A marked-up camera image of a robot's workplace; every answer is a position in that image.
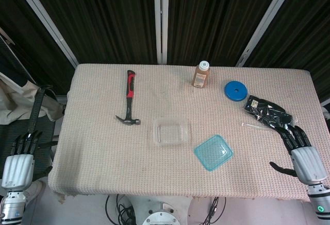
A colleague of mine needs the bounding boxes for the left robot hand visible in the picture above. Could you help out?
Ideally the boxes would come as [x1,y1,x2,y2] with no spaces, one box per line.
[1,130,54,192]

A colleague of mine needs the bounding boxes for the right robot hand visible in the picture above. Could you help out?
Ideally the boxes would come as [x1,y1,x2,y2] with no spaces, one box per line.
[269,124,327,186]

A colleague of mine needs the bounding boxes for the blue container lid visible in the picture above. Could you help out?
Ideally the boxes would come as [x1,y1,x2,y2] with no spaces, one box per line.
[193,134,234,172]

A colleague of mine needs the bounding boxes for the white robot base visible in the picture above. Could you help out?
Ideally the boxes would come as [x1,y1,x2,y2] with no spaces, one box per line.
[128,196,193,225]

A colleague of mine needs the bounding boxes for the clear plastic container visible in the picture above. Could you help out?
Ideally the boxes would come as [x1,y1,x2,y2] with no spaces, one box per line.
[150,117,193,147]

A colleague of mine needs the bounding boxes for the white shoe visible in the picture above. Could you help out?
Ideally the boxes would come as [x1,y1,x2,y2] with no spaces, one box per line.
[25,179,44,205]

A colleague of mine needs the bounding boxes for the black mesh chair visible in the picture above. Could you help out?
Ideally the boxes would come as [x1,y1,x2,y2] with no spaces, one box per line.
[0,84,59,182]

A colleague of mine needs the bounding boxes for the black item in plastic bag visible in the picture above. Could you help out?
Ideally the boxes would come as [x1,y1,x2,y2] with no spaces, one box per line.
[241,94,300,136]

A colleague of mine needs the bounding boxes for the beige jacket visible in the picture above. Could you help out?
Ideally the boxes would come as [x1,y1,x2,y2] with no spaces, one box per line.
[0,71,65,122]

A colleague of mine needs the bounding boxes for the beige waffle tablecloth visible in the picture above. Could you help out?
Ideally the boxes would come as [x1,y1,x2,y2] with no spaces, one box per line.
[48,63,323,203]

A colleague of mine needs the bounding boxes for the blue round disc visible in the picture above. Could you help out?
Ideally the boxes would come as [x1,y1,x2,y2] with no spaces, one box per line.
[224,80,249,102]

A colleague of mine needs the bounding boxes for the black pleated curtain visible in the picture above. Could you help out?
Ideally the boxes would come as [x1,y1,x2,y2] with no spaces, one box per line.
[243,0,330,103]
[0,0,76,94]
[167,0,286,66]
[25,0,158,65]

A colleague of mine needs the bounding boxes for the red black claw hammer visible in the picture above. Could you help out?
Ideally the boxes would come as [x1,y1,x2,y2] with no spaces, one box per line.
[114,70,142,127]

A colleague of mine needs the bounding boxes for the brown bottle white cap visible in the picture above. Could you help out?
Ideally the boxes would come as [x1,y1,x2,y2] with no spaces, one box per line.
[191,60,210,89]

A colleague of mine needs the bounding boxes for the black floor cable bundle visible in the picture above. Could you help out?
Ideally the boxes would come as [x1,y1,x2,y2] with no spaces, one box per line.
[105,194,137,225]
[203,196,228,225]

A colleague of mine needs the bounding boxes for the white metal frame post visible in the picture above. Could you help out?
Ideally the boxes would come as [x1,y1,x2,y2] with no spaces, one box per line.
[235,0,300,68]
[153,0,170,65]
[10,0,78,68]

